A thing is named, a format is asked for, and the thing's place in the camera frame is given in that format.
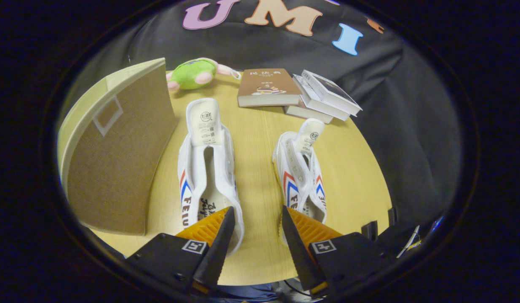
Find thin pale book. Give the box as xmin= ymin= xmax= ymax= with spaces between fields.
xmin=284 ymin=99 xmax=334 ymax=124

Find beige fabric storage box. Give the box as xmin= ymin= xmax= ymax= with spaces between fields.
xmin=58 ymin=58 xmax=179 ymax=236

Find white book with dark cover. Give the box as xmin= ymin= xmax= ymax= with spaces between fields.
xmin=301 ymin=70 xmax=363 ymax=117

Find person's blue trousers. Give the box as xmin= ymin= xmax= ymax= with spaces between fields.
xmin=216 ymin=283 xmax=281 ymax=303

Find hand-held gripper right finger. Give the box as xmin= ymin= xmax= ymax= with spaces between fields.
xmin=282 ymin=205 xmax=397 ymax=297

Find green and pink plush toy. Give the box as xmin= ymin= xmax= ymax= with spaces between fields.
xmin=166 ymin=58 xmax=242 ymax=91

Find white canvas shoe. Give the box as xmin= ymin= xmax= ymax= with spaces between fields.
xmin=178 ymin=98 xmax=245 ymax=256
xmin=272 ymin=118 xmax=328 ymax=245

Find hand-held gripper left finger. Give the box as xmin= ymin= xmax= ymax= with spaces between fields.
xmin=124 ymin=206 xmax=236 ymax=296

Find brown book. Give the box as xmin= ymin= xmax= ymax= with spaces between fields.
xmin=237 ymin=68 xmax=302 ymax=108

